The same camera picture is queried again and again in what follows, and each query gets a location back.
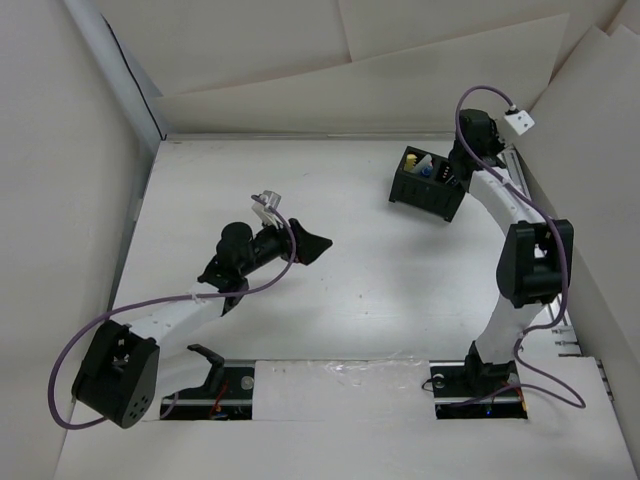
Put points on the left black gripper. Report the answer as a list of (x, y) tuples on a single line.
[(308, 246)]

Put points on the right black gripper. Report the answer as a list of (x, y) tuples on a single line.
[(494, 133)]

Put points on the yellow highlighter marker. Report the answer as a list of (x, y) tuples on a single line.
[(411, 160)]

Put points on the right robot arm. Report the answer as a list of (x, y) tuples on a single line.
[(495, 345)]

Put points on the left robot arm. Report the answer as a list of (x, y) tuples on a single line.
[(118, 377)]

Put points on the black two-compartment organizer box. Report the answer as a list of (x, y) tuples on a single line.
[(440, 194)]

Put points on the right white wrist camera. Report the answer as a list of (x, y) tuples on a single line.
[(518, 120)]

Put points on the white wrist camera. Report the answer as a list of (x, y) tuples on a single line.
[(518, 120), (265, 205)]

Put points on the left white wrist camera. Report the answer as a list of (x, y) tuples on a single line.
[(265, 205)]

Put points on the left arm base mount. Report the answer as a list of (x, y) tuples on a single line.
[(203, 385)]

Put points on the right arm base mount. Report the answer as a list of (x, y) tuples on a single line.
[(460, 394)]

